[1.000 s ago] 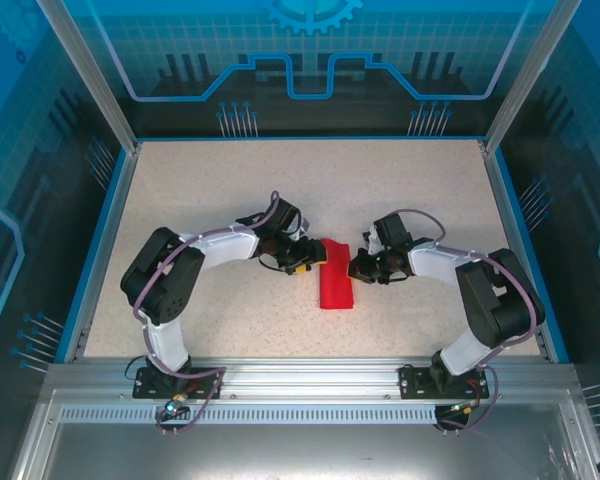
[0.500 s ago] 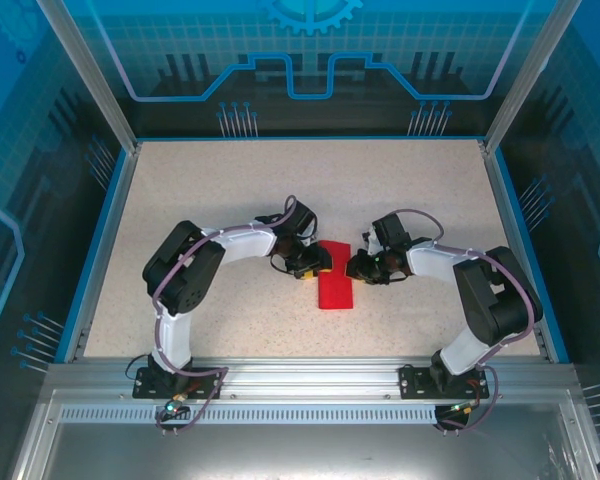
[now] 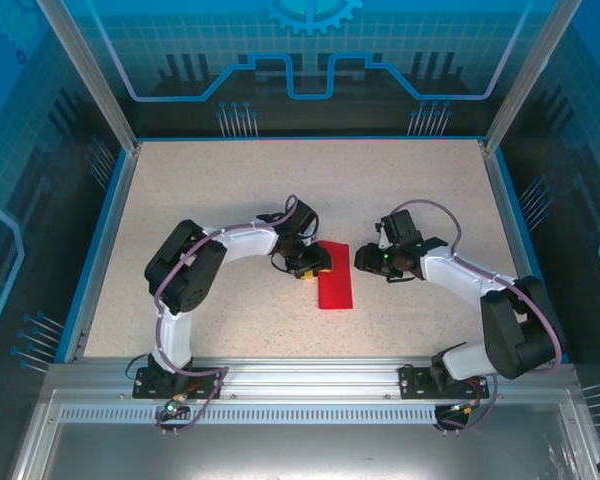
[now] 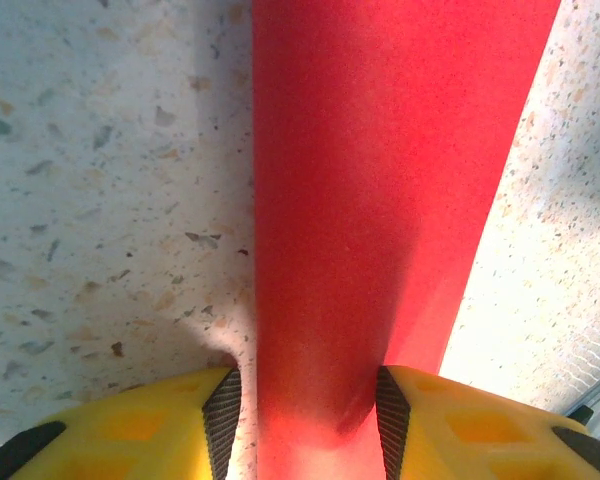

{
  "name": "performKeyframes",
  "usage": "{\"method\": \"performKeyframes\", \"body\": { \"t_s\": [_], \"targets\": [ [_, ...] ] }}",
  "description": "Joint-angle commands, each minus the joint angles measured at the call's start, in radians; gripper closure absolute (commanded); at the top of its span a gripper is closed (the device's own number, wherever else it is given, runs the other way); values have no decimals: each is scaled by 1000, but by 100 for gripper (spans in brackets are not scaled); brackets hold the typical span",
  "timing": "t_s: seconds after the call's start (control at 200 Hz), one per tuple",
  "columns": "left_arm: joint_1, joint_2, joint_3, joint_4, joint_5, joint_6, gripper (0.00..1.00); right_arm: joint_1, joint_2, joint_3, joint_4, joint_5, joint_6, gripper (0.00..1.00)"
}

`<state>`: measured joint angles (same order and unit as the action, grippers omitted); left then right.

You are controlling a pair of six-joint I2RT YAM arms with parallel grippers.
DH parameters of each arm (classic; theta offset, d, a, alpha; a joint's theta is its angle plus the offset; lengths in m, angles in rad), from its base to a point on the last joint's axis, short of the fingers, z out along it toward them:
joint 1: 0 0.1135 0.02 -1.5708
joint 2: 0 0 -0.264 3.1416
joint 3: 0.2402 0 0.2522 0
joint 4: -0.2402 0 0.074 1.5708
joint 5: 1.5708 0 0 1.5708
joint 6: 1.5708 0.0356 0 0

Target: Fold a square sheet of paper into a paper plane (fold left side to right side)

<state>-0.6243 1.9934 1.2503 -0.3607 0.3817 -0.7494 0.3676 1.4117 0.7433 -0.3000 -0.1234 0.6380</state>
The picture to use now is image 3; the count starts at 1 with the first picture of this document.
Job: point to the red paper sheet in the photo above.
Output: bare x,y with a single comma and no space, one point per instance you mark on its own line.
336,285

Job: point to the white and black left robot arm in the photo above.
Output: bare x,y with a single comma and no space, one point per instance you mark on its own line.
240,245

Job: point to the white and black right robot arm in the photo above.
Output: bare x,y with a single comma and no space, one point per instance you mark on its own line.
450,272

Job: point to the grey metal sheet tray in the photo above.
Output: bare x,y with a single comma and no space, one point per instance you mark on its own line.
305,450

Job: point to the aluminium mounting beam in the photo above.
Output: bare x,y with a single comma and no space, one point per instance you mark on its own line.
305,377

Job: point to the aluminium table side rail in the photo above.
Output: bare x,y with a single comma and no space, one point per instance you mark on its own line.
105,250
514,250

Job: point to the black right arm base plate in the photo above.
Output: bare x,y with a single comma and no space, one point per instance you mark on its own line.
412,382

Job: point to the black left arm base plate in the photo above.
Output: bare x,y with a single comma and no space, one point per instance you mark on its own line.
207,376

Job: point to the aluminium frame post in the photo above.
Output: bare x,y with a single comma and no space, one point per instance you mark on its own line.
92,75
530,75

